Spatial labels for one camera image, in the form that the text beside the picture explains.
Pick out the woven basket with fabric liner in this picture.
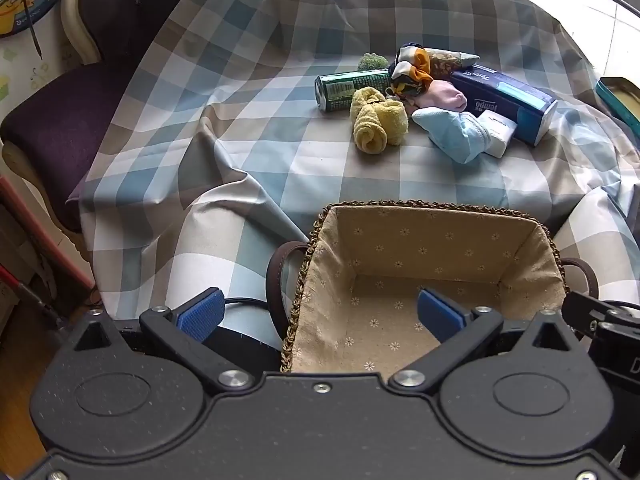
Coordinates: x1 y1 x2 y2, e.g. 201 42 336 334
265 201 600 373

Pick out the small white tissue packet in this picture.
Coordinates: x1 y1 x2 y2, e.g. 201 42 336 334
475 111 518 157

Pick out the green drink can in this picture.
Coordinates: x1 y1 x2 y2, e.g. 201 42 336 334
314 71 396 112

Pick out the blue tissue pack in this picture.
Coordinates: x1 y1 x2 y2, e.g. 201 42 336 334
450 64 559 147

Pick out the checked tablecloth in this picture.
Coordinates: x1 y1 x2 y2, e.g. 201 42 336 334
65 0 640 361

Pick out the purple upholstered chair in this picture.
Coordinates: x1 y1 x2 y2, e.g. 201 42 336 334
0 0 216 261

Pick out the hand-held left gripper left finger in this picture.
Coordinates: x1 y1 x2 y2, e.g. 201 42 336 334
62 287 251 395

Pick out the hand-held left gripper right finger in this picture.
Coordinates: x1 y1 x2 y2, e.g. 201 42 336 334
389 288 581 393

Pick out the teal metal tin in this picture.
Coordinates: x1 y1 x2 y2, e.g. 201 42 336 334
595 76 640 136

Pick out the bag of dried slices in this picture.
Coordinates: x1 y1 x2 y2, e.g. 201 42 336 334
425 47 481 73

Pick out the pink fabric pouch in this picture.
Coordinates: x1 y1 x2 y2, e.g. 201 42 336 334
402 80 468 116

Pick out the green knitted scrunchie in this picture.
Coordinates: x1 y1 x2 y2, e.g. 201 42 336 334
357 52 390 72

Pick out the yellow towel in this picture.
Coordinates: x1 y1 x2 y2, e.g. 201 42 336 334
349 86 409 156

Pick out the thin metal rod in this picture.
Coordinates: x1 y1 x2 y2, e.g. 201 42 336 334
17 0 43 58

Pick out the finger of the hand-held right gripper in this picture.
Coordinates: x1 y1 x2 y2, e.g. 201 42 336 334
562 291 640 341

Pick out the patterned silk scarf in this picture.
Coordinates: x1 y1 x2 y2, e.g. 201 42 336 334
389 44 435 98

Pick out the red pole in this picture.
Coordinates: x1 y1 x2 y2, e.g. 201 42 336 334
0 264 66 332

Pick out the light blue face mask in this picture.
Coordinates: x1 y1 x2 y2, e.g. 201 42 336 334
411 107 493 164

